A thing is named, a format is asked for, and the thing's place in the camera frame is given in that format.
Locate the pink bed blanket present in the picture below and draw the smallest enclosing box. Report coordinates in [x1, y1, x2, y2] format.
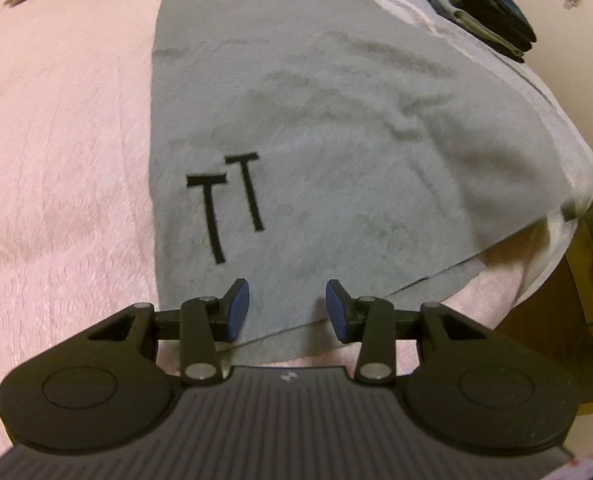
[0, 0, 593, 463]

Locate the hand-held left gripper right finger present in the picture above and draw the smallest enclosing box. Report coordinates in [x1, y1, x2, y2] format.
[325, 279, 500, 387]

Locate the grey towel with black marks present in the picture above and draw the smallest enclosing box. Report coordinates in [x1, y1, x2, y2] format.
[148, 0, 585, 363]

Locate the stack of dark folded clothes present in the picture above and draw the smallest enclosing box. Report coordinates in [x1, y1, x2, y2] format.
[419, 0, 537, 64]

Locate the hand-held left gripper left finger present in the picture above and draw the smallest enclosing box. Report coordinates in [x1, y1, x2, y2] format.
[84, 278, 251, 387]

